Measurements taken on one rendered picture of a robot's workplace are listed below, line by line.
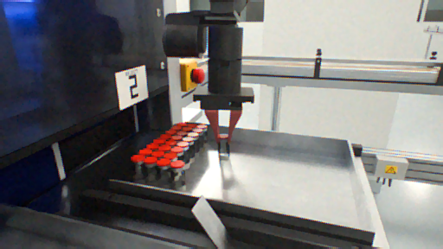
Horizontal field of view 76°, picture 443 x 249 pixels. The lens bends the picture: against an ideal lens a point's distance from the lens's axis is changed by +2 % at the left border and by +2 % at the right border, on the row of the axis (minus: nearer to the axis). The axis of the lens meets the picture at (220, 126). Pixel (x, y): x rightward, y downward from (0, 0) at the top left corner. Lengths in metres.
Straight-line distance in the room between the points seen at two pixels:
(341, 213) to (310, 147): 0.19
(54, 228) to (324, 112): 1.80
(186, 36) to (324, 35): 1.52
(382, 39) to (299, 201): 1.61
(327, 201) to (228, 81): 0.23
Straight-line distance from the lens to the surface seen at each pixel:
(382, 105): 2.03
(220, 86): 0.46
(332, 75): 1.33
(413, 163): 1.54
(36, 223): 0.42
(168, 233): 0.38
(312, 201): 0.44
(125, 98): 0.49
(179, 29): 0.47
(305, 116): 2.01
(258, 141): 0.59
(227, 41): 0.45
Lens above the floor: 1.13
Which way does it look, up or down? 21 degrees down
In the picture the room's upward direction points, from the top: straight up
